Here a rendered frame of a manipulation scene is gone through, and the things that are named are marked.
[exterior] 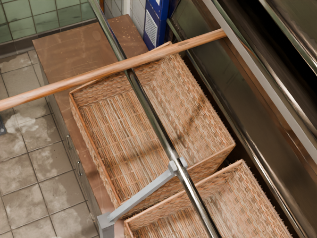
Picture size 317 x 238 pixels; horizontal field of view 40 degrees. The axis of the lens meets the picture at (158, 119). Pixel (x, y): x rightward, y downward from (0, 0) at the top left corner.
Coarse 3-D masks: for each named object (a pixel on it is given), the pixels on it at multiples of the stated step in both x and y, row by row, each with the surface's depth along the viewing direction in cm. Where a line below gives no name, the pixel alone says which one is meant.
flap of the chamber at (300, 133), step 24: (240, 0) 122; (240, 24) 116; (264, 24) 119; (240, 48) 112; (264, 48) 112; (288, 48) 115; (288, 72) 109; (312, 72) 112; (312, 96) 106; (288, 120) 102; (312, 120) 101; (312, 144) 97
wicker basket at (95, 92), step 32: (160, 64) 195; (96, 96) 193; (128, 96) 201; (160, 96) 200; (192, 96) 179; (96, 128) 190; (128, 128) 192; (192, 128) 184; (224, 128) 165; (96, 160) 176; (128, 160) 184; (160, 160) 185; (192, 160) 186; (128, 192) 176; (160, 192) 166
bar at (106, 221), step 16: (96, 0) 150; (96, 16) 147; (112, 32) 143; (112, 48) 141; (128, 80) 135; (144, 96) 130; (160, 128) 125; (176, 160) 120; (160, 176) 124; (144, 192) 126; (192, 192) 115; (128, 208) 130; (112, 224) 132; (208, 224) 111
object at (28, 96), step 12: (204, 36) 140; (216, 36) 141; (168, 48) 137; (180, 48) 138; (132, 60) 133; (144, 60) 134; (96, 72) 130; (108, 72) 131; (60, 84) 127; (72, 84) 128; (12, 96) 124; (24, 96) 124; (36, 96) 125; (0, 108) 122
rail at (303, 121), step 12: (216, 0) 116; (228, 12) 114; (228, 24) 114; (240, 36) 111; (252, 48) 108; (264, 60) 106; (264, 72) 106; (276, 84) 103; (288, 96) 101; (288, 108) 101; (300, 108) 100; (300, 120) 98; (312, 132) 96
